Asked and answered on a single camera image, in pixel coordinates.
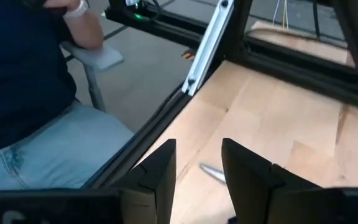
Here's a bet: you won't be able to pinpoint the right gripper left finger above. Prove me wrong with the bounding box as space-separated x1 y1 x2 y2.
0 138 177 224

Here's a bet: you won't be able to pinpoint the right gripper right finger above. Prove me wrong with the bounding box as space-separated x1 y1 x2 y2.
221 138 358 224

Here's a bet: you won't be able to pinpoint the red-handled scissors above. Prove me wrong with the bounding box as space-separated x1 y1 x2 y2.
199 162 227 184

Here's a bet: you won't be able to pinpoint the person's forearm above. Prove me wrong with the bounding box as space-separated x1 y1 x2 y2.
44 0 104 50

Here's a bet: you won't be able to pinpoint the grey chair armrest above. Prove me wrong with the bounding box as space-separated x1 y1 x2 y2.
60 41 125 113

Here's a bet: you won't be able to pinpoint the person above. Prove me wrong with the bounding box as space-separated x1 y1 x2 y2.
0 0 135 196

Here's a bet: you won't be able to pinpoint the black device with green light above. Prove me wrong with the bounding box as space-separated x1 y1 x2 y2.
106 0 164 24

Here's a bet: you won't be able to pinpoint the white wristband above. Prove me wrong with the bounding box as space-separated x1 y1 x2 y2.
63 0 88 19

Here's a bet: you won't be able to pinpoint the black aluminium table frame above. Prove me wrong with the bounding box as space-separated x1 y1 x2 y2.
82 0 358 189

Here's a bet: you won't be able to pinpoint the silver aluminium bracket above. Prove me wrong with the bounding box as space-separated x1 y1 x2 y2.
181 0 236 97

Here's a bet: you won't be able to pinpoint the yellow cable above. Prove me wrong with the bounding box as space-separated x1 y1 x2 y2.
272 0 289 29

